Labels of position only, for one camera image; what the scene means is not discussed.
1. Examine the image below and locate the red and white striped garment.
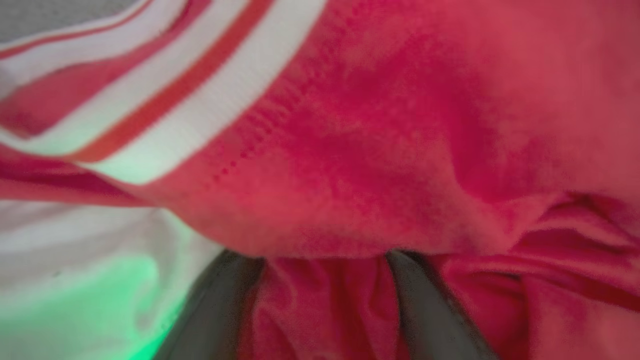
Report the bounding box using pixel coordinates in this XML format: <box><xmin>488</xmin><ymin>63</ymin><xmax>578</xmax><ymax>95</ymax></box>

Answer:
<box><xmin>0</xmin><ymin>0</ymin><xmax>640</xmax><ymax>360</ymax></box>

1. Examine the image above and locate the grey fabric sofa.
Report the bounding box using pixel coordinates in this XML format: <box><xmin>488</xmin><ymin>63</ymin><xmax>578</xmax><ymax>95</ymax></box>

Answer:
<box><xmin>0</xmin><ymin>0</ymin><xmax>151</xmax><ymax>45</ymax></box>

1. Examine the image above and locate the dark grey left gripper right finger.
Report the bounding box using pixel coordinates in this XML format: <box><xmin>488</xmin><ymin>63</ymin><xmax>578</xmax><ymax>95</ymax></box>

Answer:
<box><xmin>385</xmin><ymin>249</ymin><xmax>500</xmax><ymax>360</ymax></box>

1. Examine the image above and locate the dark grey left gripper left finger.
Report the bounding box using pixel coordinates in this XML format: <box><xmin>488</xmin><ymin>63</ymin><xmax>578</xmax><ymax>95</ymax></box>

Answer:
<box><xmin>152</xmin><ymin>249</ymin><xmax>266</xmax><ymax>360</ymax></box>

